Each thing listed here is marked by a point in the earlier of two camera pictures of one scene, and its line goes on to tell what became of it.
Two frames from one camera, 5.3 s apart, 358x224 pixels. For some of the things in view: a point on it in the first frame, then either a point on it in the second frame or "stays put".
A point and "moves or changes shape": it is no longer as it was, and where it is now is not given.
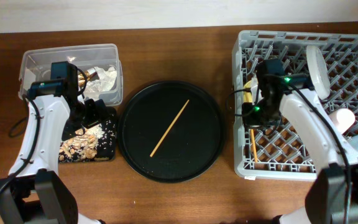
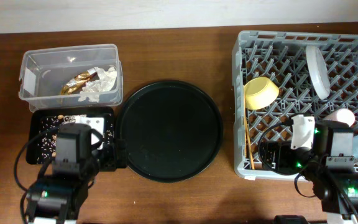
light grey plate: (319, 71) stays put
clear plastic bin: (100, 72) stays put
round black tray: (191, 144) stays put
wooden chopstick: (253, 145) moves or changes shape
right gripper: (251, 120) to (283, 147)
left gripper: (98, 112) to (112, 160)
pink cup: (343, 118) stays put
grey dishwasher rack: (281, 152) stays put
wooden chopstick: (168, 129) to (246, 124)
